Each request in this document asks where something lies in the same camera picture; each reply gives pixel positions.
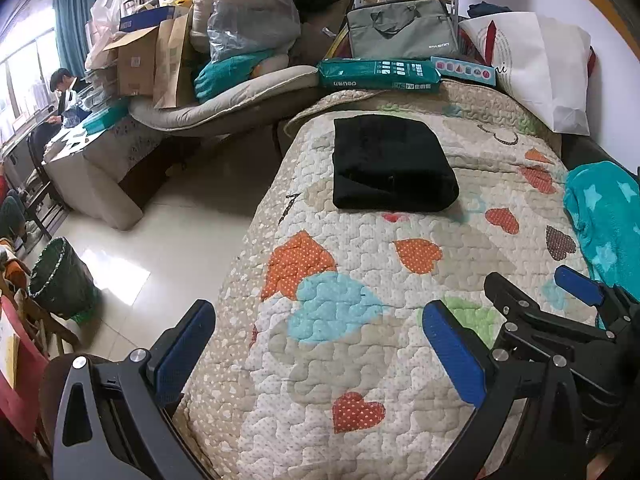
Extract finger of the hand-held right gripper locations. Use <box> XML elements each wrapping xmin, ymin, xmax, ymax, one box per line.
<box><xmin>554</xmin><ymin>265</ymin><xmax>640</xmax><ymax>333</ymax></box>
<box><xmin>483</xmin><ymin>271</ymin><xmax>608</xmax><ymax>356</ymax></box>

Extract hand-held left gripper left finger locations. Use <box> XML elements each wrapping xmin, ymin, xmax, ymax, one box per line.
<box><xmin>52</xmin><ymin>299</ymin><xmax>217</xmax><ymax>480</ymax></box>

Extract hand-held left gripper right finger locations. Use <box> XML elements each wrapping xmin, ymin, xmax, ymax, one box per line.
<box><xmin>421</xmin><ymin>300</ymin><xmax>591</xmax><ymax>480</ymax></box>

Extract black pants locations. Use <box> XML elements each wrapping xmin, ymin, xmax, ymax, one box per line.
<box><xmin>331</xmin><ymin>114</ymin><xmax>460</xmax><ymax>211</ymax></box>

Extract teal star print blanket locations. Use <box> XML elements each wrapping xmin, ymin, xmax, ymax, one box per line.
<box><xmin>563</xmin><ymin>161</ymin><xmax>640</xmax><ymax>306</ymax></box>

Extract green trash bin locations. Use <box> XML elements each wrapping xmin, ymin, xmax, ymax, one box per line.
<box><xmin>27</xmin><ymin>236</ymin><xmax>98</xmax><ymax>320</ymax></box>

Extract quilted heart print blanket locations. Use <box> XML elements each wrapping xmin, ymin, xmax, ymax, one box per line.
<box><xmin>175</xmin><ymin>77</ymin><xmax>608</xmax><ymax>480</ymax></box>

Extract red cloth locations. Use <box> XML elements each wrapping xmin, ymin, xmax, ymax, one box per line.
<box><xmin>0</xmin><ymin>295</ymin><xmax>51</xmax><ymax>441</ymax></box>

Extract grey patterned mattress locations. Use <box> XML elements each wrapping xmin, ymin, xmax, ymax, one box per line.
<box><xmin>42</xmin><ymin>115</ymin><xmax>176</xmax><ymax>231</ymax></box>

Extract white paper bag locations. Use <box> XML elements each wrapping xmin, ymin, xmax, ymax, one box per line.
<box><xmin>457</xmin><ymin>11</ymin><xmax>597</xmax><ymax>136</ymax></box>

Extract dark wooden chair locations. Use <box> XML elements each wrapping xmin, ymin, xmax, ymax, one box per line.
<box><xmin>27</xmin><ymin>120</ymin><xmax>71</xmax><ymax>241</ymax></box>

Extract light blue shapes box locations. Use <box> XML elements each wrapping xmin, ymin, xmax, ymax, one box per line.
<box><xmin>431</xmin><ymin>56</ymin><xmax>497</xmax><ymax>86</ymax></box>

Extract stack of teal boxes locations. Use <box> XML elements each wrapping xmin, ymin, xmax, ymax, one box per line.
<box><xmin>82</xmin><ymin>97</ymin><xmax>132</xmax><ymax>131</ymax></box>

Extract grey folded mattress pad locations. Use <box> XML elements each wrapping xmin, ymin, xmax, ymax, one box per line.
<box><xmin>129</xmin><ymin>65</ymin><xmax>321</xmax><ymax>137</ymax></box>

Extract green paper ream package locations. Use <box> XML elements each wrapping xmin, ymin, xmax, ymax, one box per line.
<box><xmin>317</xmin><ymin>57</ymin><xmax>442</xmax><ymax>95</ymax></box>

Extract dark blue cloth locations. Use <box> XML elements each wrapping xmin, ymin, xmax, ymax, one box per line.
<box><xmin>467</xmin><ymin>2</ymin><xmax>513</xmax><ymax>18</ymax></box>

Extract open cardboard box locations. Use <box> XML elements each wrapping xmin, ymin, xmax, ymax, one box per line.
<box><xmin>102</xmin><ymin>25</ymin><xmax>163</xmax><ymax>98</ymax></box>

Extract brown paper bag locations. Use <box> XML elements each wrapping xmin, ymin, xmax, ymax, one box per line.
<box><xmin>152</xmin><ymin>10</ymin><xmax>198</xmax><ymax>110</ymax></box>

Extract grey laptop bag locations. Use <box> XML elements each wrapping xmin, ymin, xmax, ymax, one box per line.
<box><xmin>346</xmin><ymin>0</ymin><xmax>460</xmax><ymax>61</ymax></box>

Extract brown cushion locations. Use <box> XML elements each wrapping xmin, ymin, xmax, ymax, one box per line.
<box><xmin>290</xmin><ymin>10</ymin><xmax>351</xmax><ymax>66</ymax></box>

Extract clear plastic bag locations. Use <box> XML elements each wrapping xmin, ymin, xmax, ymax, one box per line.
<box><xmin>206</xmin><ymin>0</ymin><xmax>302</xmax><ymax>63</ymax></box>

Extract blue cardboard box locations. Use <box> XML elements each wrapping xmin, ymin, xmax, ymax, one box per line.
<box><xmin>119</xmin><ymin>6</ymin><xmax>176</xmax><ymax>33</ymax></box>

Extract white bundled bedding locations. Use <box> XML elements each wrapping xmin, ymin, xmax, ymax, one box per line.
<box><xmin>191</xmin><ymin>0</ymin><xmax>301</xmax><ymax>68</ymax></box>

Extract white plastic bag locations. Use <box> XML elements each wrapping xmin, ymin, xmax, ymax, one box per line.
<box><xmin>85</xmin><ymin>0</ymin><xmax>123</xmax><ymax>68</ymax></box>

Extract teal curtain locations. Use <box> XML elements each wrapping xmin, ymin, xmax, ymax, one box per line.
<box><xmin>52</xmin><ymin>0</ymin><xmax>103</xmax><ymax>78</ymax></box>

